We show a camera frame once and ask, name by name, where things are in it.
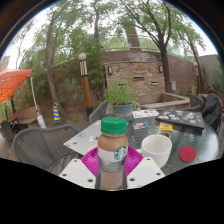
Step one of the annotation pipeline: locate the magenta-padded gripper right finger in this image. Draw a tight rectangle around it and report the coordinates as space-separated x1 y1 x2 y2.
123 145 166 190

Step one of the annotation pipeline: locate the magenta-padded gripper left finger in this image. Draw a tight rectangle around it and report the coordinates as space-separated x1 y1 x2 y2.
59 146 102 191

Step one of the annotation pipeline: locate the green-capped coffee drink bottle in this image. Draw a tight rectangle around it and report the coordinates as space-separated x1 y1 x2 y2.
97 116 129 191

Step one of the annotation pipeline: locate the white ceramic mug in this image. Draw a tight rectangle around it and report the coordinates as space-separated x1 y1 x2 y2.
136 134 173 169

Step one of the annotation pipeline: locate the silver laptop with stickers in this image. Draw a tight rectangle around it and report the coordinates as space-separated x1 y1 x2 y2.
63 119 103 157

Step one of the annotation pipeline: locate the flat round red coaster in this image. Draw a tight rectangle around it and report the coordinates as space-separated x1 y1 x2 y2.
178 145 198 163

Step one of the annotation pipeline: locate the colourful photo card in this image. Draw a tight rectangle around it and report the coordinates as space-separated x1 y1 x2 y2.
132 120 153 131

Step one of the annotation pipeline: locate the yellow card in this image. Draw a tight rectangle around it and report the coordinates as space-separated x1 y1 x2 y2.
158 122 174 132

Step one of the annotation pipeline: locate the white printed booklet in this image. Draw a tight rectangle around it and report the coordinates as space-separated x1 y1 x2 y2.
132 108 160 120

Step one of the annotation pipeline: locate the striped yellow blue cone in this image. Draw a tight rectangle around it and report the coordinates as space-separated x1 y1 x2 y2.
52 102 63 123

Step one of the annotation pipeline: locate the black laptop with stickers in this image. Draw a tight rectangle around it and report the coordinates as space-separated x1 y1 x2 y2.
155 108 206 131

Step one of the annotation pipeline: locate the wooden bench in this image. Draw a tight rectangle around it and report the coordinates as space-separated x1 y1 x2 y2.
11 105 41 126

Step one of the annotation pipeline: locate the green plant in blue pot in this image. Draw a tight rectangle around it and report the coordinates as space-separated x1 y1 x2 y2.
103 78 138 122

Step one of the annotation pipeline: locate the black metal chair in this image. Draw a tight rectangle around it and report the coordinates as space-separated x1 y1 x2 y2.
0 118 20 144

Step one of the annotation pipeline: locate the black jacket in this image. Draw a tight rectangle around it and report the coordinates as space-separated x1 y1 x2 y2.
201 92 224 134

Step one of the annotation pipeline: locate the orange patio umbrella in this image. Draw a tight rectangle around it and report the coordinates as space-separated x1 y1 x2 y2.
0 68 47 129

